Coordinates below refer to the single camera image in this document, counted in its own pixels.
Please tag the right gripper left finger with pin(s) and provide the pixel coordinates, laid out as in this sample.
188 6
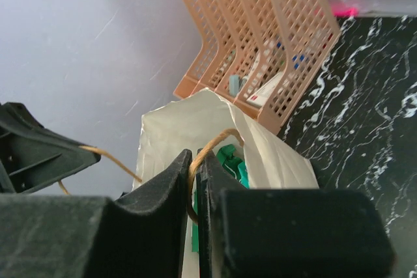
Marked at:
97 232

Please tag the orange plastic file organizer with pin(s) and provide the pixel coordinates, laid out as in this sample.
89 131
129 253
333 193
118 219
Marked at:
258 39

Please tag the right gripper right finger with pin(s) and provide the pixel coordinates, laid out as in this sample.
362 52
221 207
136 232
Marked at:
286 232

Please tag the white box red label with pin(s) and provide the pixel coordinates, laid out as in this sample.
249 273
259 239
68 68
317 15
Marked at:
259 98

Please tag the blue stamp block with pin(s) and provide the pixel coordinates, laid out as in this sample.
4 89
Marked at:
300 61

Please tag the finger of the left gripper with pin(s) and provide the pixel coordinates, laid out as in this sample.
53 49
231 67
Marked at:
32 156

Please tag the green snack bag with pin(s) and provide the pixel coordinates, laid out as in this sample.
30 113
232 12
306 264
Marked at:
236 167

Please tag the brown paper bag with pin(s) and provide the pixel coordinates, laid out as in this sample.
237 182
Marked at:
192 122

